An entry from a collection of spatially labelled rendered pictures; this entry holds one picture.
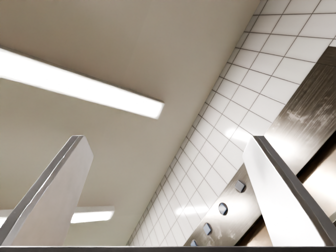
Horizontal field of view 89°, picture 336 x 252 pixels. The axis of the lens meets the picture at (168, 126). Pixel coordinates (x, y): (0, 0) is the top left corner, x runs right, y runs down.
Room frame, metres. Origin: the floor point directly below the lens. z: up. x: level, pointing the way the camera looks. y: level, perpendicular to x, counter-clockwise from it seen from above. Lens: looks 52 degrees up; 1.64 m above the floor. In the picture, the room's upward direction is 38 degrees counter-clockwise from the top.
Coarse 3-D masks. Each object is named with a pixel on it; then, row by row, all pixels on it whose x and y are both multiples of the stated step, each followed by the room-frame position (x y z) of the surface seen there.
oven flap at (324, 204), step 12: (324, 156) 0.78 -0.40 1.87; (312, 168) 0.81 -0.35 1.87; (324, 168) 0.79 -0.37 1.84; (300, 180) 0.85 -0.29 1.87; (312, 180) 0.82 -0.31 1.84; (324, 180) 0.80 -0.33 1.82; (312, 192) 0.83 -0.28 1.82; (324, 192) 0.81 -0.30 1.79; (324, 204) 0.82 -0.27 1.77; (252, 228) 1.02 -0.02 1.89; (264, 228) 0.98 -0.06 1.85; (252, 240) 1.03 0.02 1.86; (264, 240) 0.99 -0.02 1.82
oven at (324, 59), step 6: (330, 48) 0.56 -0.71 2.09; (324, 54) 0.57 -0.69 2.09; (330, 54) 0.57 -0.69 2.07; (318, 60) 0.58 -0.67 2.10; (324, 60) 0.58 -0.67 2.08; (330, 60) 0.58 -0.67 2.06; (312, 66) 0.60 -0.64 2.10; (282, 108) 0.70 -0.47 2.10; (234, 174) 0.91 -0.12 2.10; (186, 240) 1.21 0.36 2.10
